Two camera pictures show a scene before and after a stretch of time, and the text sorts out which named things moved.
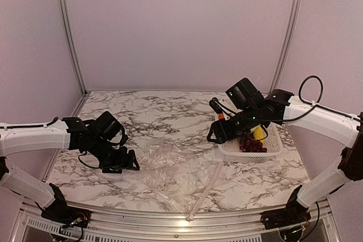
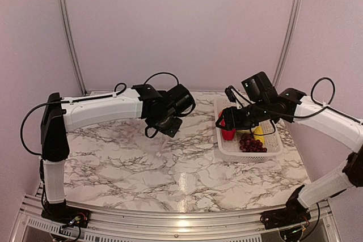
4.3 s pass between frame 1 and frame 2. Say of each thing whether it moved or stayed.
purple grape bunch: stayed
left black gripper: moved
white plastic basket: stayed
